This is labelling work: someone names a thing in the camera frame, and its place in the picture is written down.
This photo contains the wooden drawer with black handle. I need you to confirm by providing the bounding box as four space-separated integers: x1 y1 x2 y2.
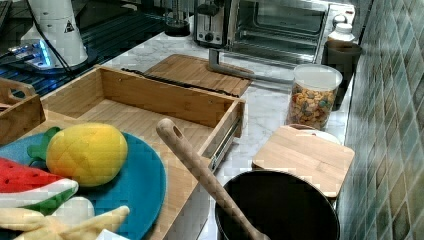
42 66 244 169

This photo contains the bamboo cutting board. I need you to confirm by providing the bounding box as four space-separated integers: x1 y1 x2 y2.
146 54 251 97

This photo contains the teal canister with wooden lid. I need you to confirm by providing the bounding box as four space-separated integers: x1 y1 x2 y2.
252 125 355 200

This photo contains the blue round plate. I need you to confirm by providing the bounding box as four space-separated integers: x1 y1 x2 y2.
1 134 166 240

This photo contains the black round stand base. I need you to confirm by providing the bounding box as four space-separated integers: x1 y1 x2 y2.
165 21 190 37

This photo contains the clear cereal jar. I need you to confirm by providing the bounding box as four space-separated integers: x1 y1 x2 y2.
286 64 342 130

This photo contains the silver toaster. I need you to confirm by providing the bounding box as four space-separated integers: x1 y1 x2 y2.
194 0 231 48

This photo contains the stainless toaster oven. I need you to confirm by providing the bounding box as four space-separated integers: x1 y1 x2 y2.
209 0 356 84

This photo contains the yellow plush pineapple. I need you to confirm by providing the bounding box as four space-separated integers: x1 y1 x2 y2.
27 123 128 187

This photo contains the black cup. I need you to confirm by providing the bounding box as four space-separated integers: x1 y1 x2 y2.
321 40 362 111

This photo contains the white capped bottle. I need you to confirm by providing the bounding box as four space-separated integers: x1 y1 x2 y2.
328 23 355 42

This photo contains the small wooden crate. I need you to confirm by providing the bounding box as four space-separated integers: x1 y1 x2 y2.
0 78 46 145

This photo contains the plush watermelon slice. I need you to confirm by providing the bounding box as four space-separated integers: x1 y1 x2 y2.
0 158 79 215

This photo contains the plush banana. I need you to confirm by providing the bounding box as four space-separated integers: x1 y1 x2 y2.
0 206 130 240

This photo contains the black pan with wooden handle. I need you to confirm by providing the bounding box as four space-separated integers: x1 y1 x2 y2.
156 118 340 240

